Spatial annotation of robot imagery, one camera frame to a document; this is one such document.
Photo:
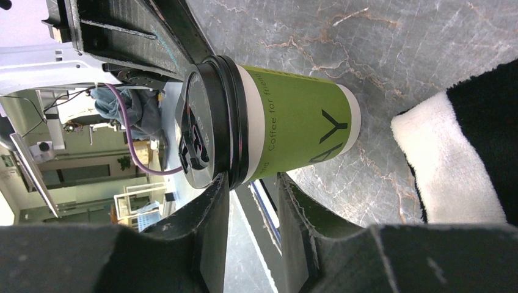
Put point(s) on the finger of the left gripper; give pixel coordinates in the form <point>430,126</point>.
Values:
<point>182,26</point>
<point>123,33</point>

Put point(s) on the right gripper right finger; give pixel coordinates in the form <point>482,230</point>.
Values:
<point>323,252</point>

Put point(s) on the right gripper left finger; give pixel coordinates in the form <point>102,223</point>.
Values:
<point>184,252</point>

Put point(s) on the green paper coffee cup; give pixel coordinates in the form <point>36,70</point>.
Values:
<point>294,121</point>

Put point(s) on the black coffee lid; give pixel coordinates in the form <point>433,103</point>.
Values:
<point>211,123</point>

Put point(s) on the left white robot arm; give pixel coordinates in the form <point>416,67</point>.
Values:
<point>63,43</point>

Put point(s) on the black white striped cloth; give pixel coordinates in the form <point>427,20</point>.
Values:
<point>461,147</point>

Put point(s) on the aluminium frame rail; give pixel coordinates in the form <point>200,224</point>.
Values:
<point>253,259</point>

